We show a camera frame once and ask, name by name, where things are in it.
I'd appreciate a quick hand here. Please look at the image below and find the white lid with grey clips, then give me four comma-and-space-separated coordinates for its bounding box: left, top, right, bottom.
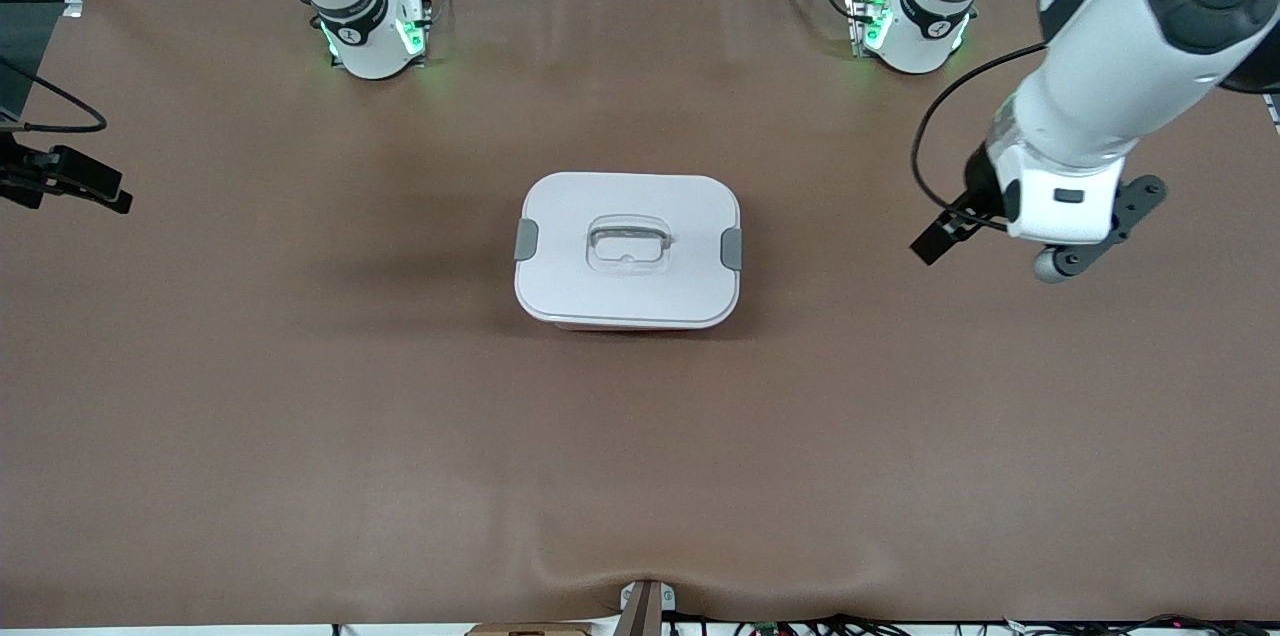
514, 172, 743, 331

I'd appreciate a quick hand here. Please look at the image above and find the pink plastic box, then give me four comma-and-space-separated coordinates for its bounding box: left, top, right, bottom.
552, 320, 714, 333

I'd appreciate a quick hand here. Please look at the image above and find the brown table mat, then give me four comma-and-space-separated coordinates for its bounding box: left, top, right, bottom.
0, 0, 1280, 629

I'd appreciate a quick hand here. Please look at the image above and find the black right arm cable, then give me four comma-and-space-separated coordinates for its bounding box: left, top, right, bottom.
0, 55, 109, 135

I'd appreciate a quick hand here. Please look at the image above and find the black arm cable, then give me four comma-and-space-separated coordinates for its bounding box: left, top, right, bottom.
0, 55, 109, 135
909, 41, 1047, 233

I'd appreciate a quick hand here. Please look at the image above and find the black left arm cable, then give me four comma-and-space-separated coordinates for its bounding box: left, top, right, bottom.
909, 41, 1047, 233

